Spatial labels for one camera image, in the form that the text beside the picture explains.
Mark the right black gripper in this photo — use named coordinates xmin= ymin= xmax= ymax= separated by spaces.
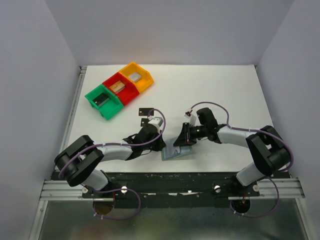
xmin=173 ymin=121 xmax=208 ymax=147

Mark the yellow plastic bin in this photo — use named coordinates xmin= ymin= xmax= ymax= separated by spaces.
xmin=119 ymin=62 xmax=154 ymax=93

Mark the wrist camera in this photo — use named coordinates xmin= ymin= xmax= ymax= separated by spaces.
xmin=184 ymin=108 xmax=197 ymax=126
xmin=147 ymin=115 xmax=164 ymax=130

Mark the metal block in yellow bin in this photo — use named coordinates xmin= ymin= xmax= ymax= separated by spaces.
xmin=128 ymin=72 xmax=142 ymax=83

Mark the white VIP card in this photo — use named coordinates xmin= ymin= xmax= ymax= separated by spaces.
xmin=165 ymin=146 xmax=189 ymax=159

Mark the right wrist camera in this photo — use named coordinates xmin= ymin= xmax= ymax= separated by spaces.
xmin=184 ymin=108 xmax=197 ymax=126

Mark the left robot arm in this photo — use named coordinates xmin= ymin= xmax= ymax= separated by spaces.
xmin=54 ymin=123 xmax=166 ymax=198

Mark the dark credit card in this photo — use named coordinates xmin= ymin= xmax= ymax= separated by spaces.
xmin=140 ymin=118 xmax=150 ymax=127
xmin=138 ymin=107 xmax=154 ymax=117

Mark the aluminium rail frame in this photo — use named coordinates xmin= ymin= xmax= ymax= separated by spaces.
xmin=38 ymin=65 xmax=306 ymax=202

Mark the red plastic bin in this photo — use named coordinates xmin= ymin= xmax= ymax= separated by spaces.
xmin=102 ymin=72 xmax=140 ymax=106

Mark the metal block in green bin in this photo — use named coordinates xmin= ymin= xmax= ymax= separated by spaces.
xmin=92 ymin=92 xmax=110 ymax=108

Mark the green card holder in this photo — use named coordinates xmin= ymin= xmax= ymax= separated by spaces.
xmin=161 ymin=137 xmax=192 ymax=161

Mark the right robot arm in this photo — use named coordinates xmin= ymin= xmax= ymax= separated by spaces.
xmin=173 ymin=107 xmax=293 ymax=196

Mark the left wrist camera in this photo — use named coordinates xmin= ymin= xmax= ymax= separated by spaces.
xmin=147 ymin=115 xmax=164 ymax=130

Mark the metal block in red bin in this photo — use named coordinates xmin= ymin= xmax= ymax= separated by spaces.
xmin=109 ymin=80 xmax=125 ymax=94

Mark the green plastic bin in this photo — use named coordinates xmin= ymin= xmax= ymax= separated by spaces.
xmin=85 ymin=84 xmax=124 ymax=120

